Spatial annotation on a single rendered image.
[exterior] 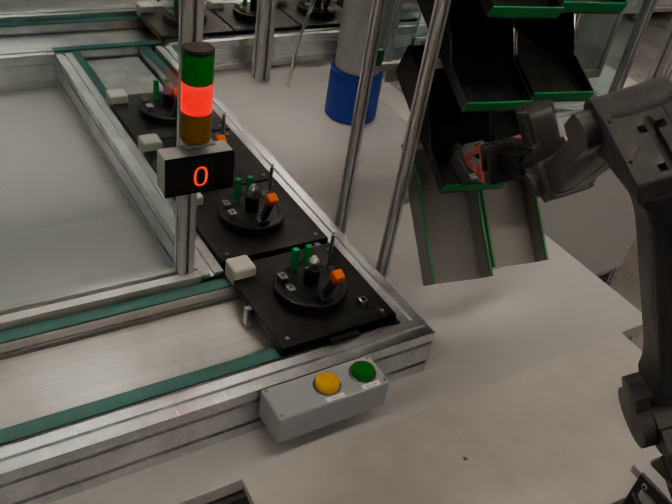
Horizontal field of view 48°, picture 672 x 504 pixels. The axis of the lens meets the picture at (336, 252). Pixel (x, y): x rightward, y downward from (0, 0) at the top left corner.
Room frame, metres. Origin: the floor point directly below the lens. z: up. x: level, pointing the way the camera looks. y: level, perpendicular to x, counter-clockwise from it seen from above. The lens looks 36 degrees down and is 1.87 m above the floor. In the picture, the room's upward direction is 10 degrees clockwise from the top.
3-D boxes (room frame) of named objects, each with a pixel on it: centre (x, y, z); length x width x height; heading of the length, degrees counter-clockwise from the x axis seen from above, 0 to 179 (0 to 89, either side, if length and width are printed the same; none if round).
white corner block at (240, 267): (1.12, 0.17, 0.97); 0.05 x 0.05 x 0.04; 37
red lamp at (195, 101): (1.08, 0.26, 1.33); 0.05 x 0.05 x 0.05
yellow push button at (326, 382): (0.87, -0.02, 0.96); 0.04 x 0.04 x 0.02
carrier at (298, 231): (1.30, 0.19, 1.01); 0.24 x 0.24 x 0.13; 37
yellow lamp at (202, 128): (1.08, 0.26, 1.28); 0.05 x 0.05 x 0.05
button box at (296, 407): (0.87, -0.02, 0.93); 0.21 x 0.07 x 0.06; 127
